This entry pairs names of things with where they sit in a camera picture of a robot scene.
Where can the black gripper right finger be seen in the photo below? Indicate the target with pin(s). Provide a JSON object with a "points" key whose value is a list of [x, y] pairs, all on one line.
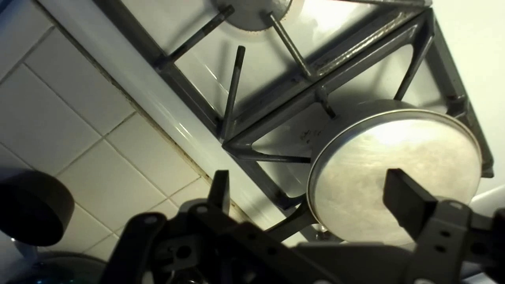
{"points": [[407, 198]]}

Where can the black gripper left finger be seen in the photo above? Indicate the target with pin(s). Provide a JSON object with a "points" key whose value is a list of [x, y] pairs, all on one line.
{"points": [[221, 190]]}

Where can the silver lid with black knob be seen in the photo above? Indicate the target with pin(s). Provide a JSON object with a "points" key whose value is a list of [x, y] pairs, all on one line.
{"points": [[399, 158]]}

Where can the silver metal pot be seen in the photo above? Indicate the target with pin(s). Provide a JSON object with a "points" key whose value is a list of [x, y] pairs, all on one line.
{"points": [[315, 127]]}

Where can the white gas stove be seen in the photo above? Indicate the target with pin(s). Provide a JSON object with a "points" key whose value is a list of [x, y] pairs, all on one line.
{"points": [[173, 120]]}

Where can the black stove grate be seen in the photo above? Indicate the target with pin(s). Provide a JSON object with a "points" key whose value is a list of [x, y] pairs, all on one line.
{"points": [[315, 79]]}

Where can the round black burner cap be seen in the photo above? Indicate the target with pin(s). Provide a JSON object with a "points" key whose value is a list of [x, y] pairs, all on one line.
{"points": [[252, 13]]}

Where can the dark round cylinder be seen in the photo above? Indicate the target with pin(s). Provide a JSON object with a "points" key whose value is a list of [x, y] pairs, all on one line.
{"points": [[31, 207]]}

